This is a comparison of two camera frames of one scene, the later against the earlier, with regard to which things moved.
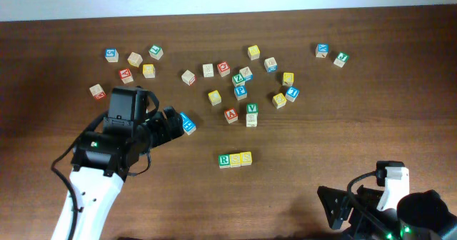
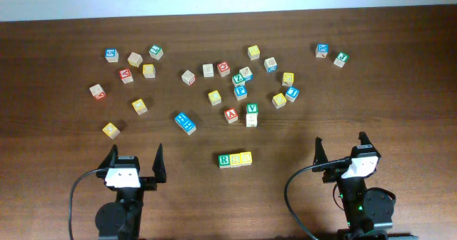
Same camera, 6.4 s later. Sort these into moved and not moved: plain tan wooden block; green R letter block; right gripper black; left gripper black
Moved: left gripper black; right gripper black
Not moved: green R letter block; plain tan wooden block
